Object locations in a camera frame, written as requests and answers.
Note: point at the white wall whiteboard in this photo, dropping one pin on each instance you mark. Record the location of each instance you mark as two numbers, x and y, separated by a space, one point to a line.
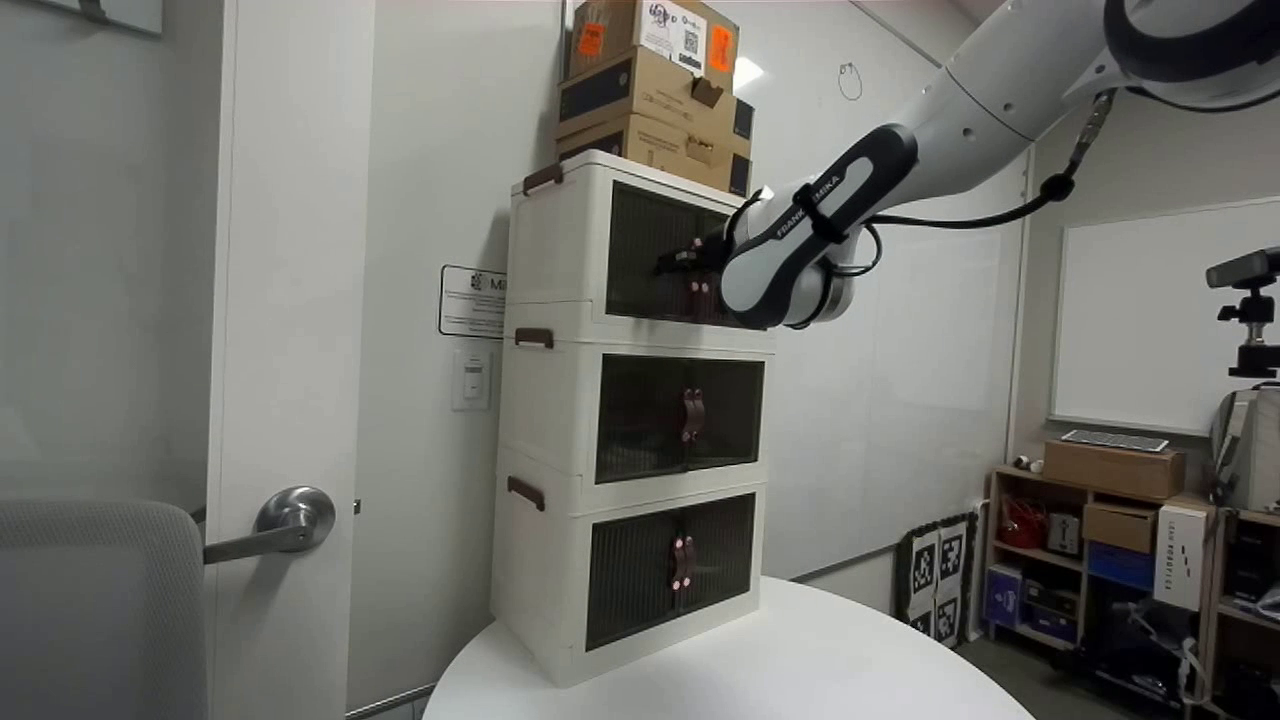
1147 321

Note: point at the blue storage bin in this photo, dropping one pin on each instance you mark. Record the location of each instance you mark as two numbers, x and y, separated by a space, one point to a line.
1120 571

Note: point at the black white calibration board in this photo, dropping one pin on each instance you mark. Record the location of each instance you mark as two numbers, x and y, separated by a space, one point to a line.
941 580

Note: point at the grey office chair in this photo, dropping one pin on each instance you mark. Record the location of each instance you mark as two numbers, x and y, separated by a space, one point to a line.
95 613

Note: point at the cardboard box with dark label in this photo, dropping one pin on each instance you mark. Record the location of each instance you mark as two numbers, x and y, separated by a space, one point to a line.
653 133

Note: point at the white room door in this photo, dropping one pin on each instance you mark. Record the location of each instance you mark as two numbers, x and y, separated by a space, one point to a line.
286 267

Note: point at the white carton box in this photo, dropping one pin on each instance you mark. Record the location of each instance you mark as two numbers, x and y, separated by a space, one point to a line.
1186 555

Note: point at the wide flat cardboard box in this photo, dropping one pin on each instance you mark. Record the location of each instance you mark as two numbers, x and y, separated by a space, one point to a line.
1112 469

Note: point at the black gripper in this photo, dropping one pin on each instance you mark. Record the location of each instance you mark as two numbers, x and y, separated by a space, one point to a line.
713 244

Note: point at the black camera on stand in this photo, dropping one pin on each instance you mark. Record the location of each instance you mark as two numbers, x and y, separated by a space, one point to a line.
1254 304

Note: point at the wooden storage shelf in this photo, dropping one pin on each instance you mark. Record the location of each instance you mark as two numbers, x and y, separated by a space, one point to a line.
997 562

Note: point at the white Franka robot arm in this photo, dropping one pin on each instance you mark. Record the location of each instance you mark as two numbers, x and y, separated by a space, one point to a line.
1014 80

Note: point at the small cardboard box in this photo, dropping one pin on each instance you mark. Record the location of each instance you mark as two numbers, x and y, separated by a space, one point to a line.
1120 526

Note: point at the clear wall sign holder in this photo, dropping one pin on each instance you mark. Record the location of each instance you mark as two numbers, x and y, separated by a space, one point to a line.
468 301

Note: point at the dark wooden shelf unit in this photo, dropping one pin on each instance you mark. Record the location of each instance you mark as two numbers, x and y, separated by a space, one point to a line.
1247 613

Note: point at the white stackable cabinet unit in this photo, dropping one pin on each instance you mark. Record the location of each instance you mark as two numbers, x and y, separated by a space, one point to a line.
562 243
540 574
546 415

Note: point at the cardboard box with orange stickers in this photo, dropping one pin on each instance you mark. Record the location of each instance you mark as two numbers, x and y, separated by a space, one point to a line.
627 35

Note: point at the white light switch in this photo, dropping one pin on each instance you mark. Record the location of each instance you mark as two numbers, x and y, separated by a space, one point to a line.
474 383

